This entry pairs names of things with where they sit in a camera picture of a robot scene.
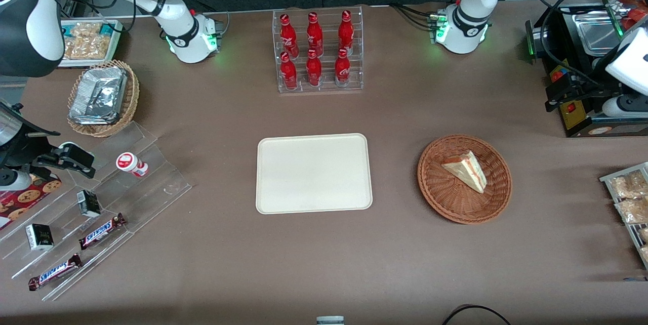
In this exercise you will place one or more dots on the light wicker basket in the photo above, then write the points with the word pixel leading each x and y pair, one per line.
pixel 132 92

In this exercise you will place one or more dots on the clear bag of snacks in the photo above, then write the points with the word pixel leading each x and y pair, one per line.
pixel 86 48
pixel 86 29

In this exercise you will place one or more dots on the red white yogurt bottle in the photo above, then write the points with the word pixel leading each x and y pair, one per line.
pixel 130 163

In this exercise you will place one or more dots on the snickers chocolate bar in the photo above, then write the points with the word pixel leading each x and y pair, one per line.
pixel 54 272
pixel 101 231

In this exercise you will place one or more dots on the black food warmer cabinet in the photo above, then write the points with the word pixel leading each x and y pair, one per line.
pixel 577 122

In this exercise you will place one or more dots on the clear acrylic bottle rack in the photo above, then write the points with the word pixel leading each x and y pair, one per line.
pixel 326 87

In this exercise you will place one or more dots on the steel warmer pan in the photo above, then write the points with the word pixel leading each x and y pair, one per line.
pixel 595 31

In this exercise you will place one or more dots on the clear bag of crackers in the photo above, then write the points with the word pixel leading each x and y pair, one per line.
pixel 630 183
pixel 633 211
pixel 644 235
pixel 644 253

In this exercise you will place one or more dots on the red cola bottle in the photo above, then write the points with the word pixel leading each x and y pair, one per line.
pixel 314 71
pixel 287 36
pixel 315 36
pixel 342 69
pixel 346 34
pixel 288 74

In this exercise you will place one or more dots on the stacked foil containers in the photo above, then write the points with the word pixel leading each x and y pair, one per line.
pixel 98 94

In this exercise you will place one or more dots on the clear acrylic stepped stand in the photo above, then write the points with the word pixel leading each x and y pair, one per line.
pixel 152 193

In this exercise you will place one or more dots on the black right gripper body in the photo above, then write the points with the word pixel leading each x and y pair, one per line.
pixel 24 148

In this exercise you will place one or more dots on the red emergency stop button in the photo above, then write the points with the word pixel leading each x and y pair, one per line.
pixel 557 76

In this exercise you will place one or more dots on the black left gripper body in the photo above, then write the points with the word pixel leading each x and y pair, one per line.
pixel 585 85

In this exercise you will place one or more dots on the small grey box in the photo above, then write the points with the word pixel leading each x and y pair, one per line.
pixel 330 321

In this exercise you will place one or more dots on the white snack tray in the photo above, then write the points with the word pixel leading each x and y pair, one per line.
pixel 115 31

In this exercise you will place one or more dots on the triangle sandwich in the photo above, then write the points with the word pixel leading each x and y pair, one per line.
pixel 468 170

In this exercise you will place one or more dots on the small black white carton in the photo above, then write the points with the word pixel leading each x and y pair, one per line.
pixel 88 203
pixel 39 237

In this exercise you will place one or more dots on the round brown wicker basket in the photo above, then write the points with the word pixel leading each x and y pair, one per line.
pixel 445 198

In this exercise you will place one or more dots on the beige plastic tray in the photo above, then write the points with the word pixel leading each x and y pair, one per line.
pixel 314 173

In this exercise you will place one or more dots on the red cookie box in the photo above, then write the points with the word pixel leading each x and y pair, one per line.
pixel 28 198

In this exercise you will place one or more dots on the grey snack tray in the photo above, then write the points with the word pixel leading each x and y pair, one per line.
pixel 607 179

